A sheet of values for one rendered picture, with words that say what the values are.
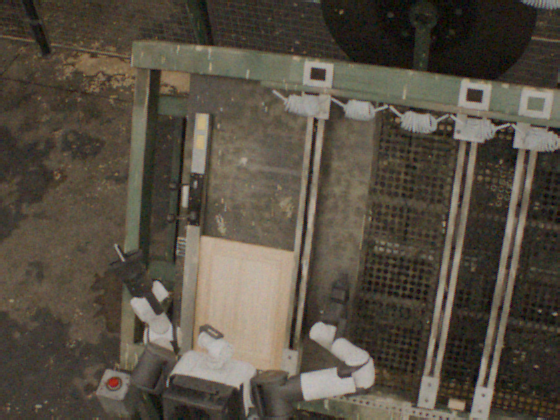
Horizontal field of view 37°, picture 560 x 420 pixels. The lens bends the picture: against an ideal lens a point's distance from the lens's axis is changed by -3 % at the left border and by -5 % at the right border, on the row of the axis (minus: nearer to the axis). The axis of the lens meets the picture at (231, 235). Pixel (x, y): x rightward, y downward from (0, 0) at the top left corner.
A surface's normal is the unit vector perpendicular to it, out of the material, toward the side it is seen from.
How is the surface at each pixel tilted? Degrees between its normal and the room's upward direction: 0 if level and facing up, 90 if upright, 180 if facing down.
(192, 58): 53
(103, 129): 0
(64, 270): 0
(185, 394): 23
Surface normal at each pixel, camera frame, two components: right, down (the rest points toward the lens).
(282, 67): -0.33, 0.23
